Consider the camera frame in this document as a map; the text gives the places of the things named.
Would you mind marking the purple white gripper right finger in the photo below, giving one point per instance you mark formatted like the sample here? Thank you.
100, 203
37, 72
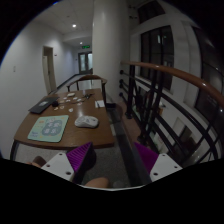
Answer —
154, 166

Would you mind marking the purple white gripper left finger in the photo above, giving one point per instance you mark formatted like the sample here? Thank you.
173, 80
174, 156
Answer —
73, 165

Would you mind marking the green patterned mouse pad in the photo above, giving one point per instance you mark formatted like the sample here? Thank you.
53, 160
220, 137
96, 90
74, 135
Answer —
48, 129

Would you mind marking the white computer mouse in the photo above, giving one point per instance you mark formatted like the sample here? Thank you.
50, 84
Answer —
86, 122

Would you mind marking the wooden table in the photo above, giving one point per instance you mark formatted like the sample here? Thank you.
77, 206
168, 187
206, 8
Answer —
72, 137

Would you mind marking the black metal railing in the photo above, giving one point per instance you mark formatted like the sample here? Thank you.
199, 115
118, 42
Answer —
145, 90

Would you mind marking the black round small object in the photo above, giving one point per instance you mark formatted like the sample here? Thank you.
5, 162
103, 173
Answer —
55, 104

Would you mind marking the white notepad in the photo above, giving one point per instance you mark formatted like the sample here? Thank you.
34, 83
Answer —
99, 104

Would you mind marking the black laptop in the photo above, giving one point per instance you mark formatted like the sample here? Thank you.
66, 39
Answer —
42, 105

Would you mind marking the wooden chair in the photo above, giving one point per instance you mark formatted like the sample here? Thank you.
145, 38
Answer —
89, 81

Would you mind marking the wooden stair handrail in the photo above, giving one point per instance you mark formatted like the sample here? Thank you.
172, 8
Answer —
196, 81

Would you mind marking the double glass door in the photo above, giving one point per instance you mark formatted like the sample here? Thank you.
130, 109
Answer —
85, 62

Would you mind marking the white door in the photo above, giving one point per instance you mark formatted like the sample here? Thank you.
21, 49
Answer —
48, 69

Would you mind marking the green exit sign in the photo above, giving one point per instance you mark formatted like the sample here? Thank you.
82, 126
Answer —
86, 47

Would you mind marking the white round pillar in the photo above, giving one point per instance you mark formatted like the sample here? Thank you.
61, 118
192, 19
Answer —
110, 42

